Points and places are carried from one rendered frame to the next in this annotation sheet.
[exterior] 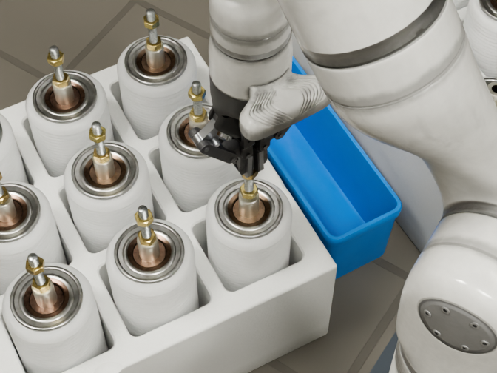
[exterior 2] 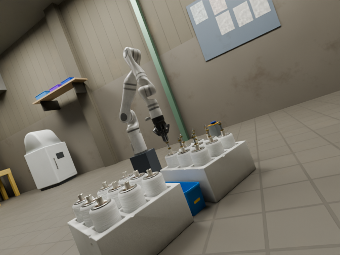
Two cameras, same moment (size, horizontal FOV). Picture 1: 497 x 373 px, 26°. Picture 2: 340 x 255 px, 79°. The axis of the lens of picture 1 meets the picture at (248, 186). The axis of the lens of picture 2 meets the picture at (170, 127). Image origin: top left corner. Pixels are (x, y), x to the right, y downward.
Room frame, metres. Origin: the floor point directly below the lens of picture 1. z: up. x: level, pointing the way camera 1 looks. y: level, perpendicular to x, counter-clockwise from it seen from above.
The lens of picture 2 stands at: (1.88, -0.16, 0.45)
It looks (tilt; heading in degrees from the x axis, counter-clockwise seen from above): 2 degrees down; 170
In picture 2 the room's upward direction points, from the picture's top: 21 degrees counter-clockwise
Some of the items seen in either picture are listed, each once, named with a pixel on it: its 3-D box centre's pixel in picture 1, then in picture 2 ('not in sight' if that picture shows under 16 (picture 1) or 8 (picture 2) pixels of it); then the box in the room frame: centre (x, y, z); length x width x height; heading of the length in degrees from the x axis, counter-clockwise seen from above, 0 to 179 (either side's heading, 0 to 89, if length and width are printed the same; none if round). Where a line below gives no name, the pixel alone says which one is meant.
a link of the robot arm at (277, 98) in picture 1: (261, 60); (153, 113); (0.61, -0.01, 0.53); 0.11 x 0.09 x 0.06; 32
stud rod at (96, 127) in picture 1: (100, 145); not in sight; (0.67, 0.16, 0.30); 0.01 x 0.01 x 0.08
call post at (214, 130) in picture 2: not in sight; (221, 144); (0.47, 0.38, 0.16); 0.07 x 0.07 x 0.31; 28
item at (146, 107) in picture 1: (160, 106); (204, 166); (0.83, 0.11, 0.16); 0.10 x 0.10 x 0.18
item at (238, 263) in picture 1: (248, 250); (176, 167); (0.62, 0.00, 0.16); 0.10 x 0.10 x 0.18
